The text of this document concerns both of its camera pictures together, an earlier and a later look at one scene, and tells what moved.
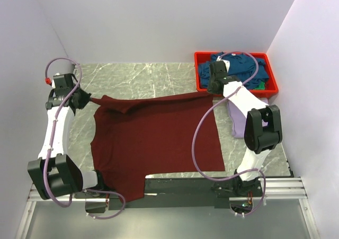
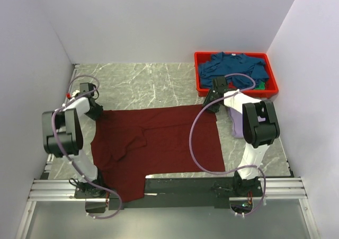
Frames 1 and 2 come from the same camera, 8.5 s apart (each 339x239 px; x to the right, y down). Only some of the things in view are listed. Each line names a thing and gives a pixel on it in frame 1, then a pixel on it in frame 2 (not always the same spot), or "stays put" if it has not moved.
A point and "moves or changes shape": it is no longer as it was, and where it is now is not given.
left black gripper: [85, 99] to [94, 115]
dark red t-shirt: [132, 138] moves or changes shape
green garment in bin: [261, 86] stays put
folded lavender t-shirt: [239, 120] stays put
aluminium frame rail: [279, 190] stays put
